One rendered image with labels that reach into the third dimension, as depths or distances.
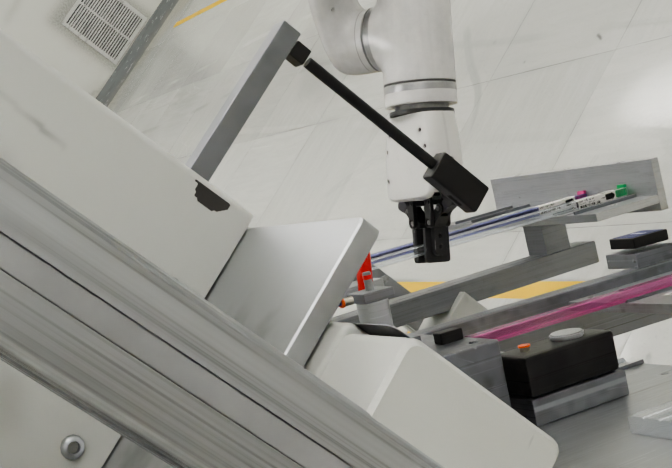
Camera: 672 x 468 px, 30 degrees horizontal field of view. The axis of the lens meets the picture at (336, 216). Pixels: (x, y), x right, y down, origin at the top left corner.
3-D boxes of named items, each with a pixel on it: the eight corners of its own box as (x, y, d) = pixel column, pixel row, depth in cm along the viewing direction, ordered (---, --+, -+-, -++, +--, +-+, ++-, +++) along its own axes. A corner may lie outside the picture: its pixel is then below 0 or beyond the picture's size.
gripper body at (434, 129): (371, 109, 147) (377, 204, 147) (416, 97, 138) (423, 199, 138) (425, 108, 151) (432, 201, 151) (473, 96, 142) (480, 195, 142)
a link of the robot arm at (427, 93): (368, 90, 147) (370, 116, 147) (407, 79, 139) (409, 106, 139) (429, 90, 151) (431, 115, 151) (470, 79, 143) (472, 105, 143)
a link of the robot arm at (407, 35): (363, 87, 144) (434, 77, 139) (355, -27, 144) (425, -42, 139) (400, 92, 151) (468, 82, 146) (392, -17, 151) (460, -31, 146)
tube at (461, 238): (621, 195, 159) (619, 187, 159) (628, 195, 157) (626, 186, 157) (268, 299, 135) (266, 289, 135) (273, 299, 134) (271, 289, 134)
